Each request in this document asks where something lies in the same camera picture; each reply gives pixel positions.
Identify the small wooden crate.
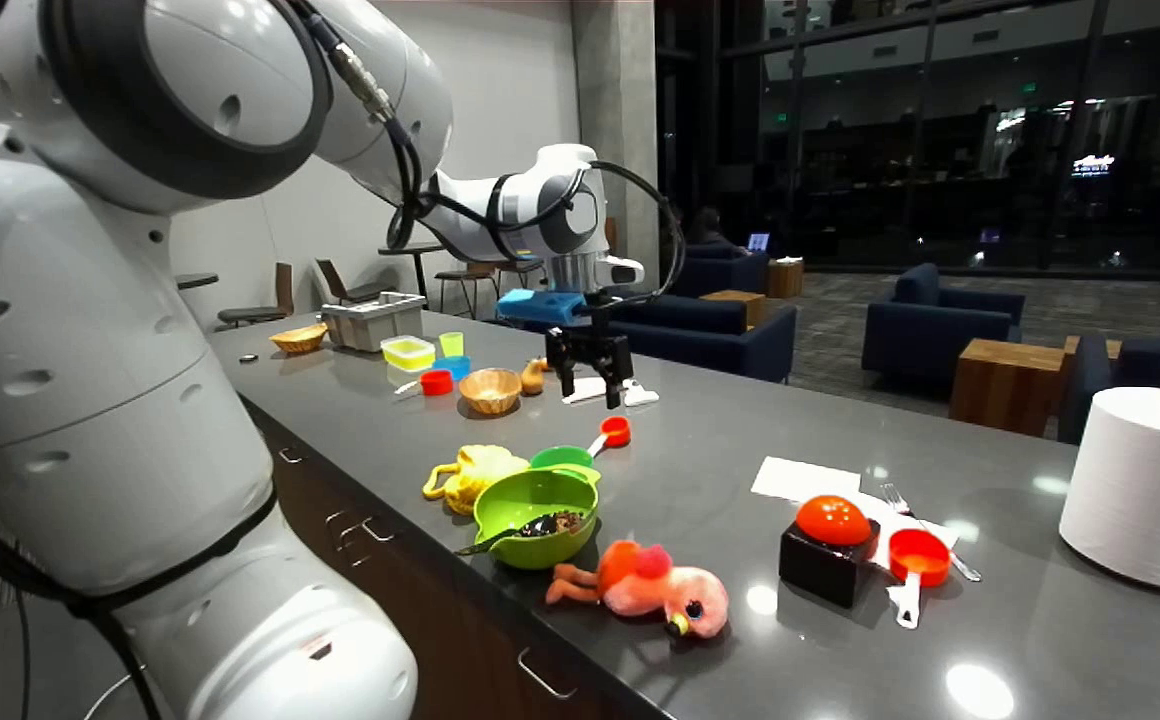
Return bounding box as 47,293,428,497
760,250,807,302

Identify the dark blue armchair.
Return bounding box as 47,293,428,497
861,261,1027,395
606,293,800,383

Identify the metal tray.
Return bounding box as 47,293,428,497
321,293,433,357

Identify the white paper towel roll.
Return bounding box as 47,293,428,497
1055,383,1160,597

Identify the orange measuring cup white handle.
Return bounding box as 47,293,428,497
880,522,955,633

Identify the black box with red button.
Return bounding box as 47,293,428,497
777,492,880,611

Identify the white paper under cup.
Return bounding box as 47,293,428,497
858,492,983,582

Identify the dark blue sofa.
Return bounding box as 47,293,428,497
1055,331,1160,446

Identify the red scoop white handle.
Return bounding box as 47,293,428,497
392,369,459,404

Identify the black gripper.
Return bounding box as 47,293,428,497
543,299,636,410

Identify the dark blue loveseat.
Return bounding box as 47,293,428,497
663,243,773,299

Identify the small red measuring cup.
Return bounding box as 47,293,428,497
584,410,636,461

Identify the yellow knitted cloth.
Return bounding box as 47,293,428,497
420,440,536,520

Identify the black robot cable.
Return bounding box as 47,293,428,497
293,0,694,302

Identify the white paper sheet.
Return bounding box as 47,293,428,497
749,452,867,506

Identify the green plastic bowl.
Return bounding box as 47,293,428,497
467,463,606,574

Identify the dark lounge chair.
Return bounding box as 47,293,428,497
313,254,403,308
215,254,302,331

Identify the yellow shallow dish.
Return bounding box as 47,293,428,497
270,320,334,358

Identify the yellow green plastic container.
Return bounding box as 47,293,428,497
378,331,439,377

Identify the tan wooden figure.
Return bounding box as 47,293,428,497
517,357,556,401

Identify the wooden crate side table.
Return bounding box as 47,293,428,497
949,336,1073,435

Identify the woven wooden bowl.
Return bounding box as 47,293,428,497
458,365,530,421

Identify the seated person with laptop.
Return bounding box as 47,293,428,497
686,204,773,264

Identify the orange pink plush toy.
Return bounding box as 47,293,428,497
542,534,732,642

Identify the dark wood counter cabinet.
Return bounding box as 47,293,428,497
251,395,652,720

